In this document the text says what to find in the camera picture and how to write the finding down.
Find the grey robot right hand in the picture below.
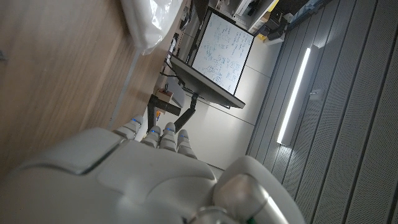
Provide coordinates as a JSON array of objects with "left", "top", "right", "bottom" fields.
[{"left": 0, "top": 114, "right": 305, "bottom": 224}]

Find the white shelf unit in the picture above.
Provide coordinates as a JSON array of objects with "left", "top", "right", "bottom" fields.
[{"left": 233, "top": 0, "right": 280, "bottom": 34}]

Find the black computer monitor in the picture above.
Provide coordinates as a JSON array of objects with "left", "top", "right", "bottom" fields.
[{"left": 169, "top": 55, "right": 246, "bottom": 110}]

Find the wall whiteboard with black frame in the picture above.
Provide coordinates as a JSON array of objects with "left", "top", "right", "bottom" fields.
[{"left": 190, "top": 7, "right": 255, "bottom": 96}]

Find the small closed cardboard box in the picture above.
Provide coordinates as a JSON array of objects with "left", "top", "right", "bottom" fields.
[{"left": 155, "top": 88, "right": 174, "bottom": 104}]

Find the white tissue pack in plastic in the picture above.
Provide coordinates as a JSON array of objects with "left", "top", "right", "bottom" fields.
[{"left": 120, "top": 0, "right": 184, "bottom": 56}]

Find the ceiling light strip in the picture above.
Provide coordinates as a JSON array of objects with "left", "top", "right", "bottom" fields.
[{"left": 276, "top": 46, "right": 312, "bottom": 146}]

